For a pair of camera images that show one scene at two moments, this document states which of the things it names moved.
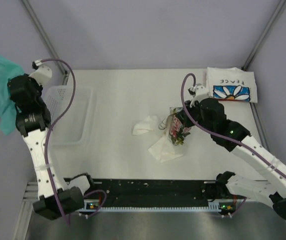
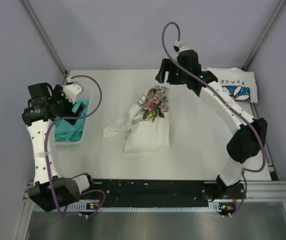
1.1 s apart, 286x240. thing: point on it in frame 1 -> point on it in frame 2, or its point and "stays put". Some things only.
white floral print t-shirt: [167, 148] -> [146, 123]
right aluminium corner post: [273, 18] stays put
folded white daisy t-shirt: [231, 83] stays put
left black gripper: [38, 87] -> [57, 94]
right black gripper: [183, 116] -> [165, 66]
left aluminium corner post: [44, 35] stays put
